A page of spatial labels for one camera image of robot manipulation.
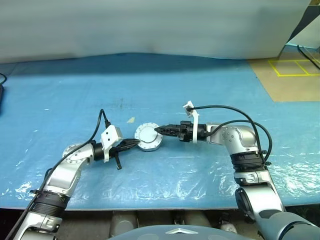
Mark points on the grey rounded shape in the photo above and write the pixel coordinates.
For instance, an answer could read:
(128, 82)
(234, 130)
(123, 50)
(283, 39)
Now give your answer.
(198, 218)
(123, 222)

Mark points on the white slanted panel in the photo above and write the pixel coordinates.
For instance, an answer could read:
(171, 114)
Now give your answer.
(310, 32)

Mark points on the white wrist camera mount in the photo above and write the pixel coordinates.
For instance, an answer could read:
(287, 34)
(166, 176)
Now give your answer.
(195, 125)
(110, 135)

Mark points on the beige tape scrap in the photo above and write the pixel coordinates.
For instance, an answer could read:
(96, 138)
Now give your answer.
(131, 120)

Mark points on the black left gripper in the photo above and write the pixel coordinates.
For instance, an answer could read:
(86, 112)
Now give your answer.
(118, 160)

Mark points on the grey robot torso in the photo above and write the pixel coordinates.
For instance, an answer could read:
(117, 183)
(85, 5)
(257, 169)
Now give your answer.
(180, 233)

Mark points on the white backdrop sheet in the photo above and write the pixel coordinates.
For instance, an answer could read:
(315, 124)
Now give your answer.
(150, 25)

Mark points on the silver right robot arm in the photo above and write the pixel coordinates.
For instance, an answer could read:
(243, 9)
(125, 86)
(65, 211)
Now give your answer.
(235, 137)

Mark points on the small white rounded object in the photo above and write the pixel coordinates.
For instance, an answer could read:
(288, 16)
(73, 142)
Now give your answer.
(228, 227)

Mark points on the round silver motor lid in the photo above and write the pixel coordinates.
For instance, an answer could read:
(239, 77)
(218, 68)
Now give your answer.
(147, 133)

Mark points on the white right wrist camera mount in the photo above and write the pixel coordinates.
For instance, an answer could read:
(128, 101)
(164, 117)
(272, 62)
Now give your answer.
(195, 125)

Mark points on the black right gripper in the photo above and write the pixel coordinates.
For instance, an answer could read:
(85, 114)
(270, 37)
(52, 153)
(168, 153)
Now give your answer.
(185, 131)

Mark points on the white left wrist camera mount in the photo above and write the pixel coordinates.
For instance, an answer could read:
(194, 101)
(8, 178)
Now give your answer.
(110, 135)

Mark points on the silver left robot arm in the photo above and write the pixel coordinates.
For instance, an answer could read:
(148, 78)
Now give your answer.
(65, 172)

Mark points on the black flat device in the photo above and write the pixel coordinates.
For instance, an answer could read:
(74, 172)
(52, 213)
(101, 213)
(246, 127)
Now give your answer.
(1, 100)

